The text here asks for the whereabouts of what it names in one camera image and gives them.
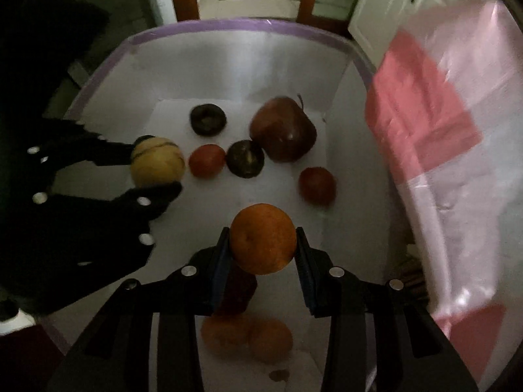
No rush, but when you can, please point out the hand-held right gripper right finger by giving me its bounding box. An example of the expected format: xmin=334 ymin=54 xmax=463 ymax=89
xmin=295 ymin=226 xmax=479 ymax=392

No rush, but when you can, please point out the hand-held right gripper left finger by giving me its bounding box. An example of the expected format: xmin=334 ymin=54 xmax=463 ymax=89
xmin=47 ymin=226 xmax=233 ymax=392

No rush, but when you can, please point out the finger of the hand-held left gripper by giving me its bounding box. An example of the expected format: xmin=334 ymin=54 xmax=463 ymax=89
xmin=30 ymin=180 xmax=184 ymax=268
xmin=22 ymin=128 xmax=159 ymax=174

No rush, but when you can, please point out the maroon smooth passion fruit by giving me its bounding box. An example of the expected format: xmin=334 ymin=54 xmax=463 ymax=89
xmin=216 ymin=267 xmax=259 ymax=316

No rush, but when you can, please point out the yellow striped pepino melon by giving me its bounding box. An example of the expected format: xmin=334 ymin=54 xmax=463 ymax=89
xmin=130 ymin=136 xmax=186 ymax=189

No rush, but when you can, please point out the large red tomato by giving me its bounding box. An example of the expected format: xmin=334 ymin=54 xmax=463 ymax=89
xmin=188 ymin=144 xmax=227 ymax=179

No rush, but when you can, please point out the dark wrinkled passion fruit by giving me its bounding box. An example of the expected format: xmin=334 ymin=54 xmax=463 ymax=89
xmin=226 ymin=139 xmax=265 ymax=179
xmin=189 ymin=103 xmax=227 ymax=136

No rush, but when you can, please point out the dark red apple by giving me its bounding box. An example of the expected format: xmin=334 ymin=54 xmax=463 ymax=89
xmin=249 ymin=94 xmax=318 ymax=163

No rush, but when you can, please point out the white box with purple rim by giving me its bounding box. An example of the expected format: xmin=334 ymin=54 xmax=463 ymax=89
xmin=44 ymin=17 xmax=414 ymax=392

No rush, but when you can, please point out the red white checked plastic tablecloth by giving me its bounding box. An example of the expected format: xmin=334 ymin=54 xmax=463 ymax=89
xmin=365 ymin=0 xmax=523 ymax=392

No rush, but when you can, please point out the white kitchen cabinet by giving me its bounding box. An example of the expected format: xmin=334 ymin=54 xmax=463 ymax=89
xmin=348 ymin=0 xmax=487 ymax=68

